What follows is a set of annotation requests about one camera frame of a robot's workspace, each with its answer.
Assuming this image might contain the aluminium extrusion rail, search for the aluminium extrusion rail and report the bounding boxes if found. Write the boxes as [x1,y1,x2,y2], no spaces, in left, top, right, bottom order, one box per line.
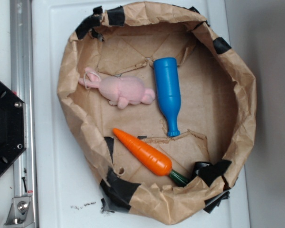
[10,0,39,228]

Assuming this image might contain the orange plastic toy carrot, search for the orange plastic toy carrot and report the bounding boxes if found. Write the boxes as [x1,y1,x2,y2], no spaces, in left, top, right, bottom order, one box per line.
[113,128,190,187]

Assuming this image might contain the brown paper bag bin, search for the brown paper bag bin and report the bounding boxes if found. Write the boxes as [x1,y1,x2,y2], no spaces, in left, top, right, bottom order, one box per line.
[57,1,257,225]

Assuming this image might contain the black hexagonal mount plate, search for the black hexagonal mount plate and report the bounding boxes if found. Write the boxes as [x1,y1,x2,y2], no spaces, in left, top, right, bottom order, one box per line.
[0,81,26,177]

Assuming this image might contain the metal corner bracket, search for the metal corner bracket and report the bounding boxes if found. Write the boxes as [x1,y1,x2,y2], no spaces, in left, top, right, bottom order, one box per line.
[4,196,34,228]

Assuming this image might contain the blue plastic bottle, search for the blue plastic bottle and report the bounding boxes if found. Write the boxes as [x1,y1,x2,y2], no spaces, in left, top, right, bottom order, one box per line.
[153,57,181,137]

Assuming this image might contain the pink plush bunny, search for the pink plush bunny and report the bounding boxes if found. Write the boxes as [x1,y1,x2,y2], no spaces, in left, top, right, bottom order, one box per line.
[78,67,155,109]

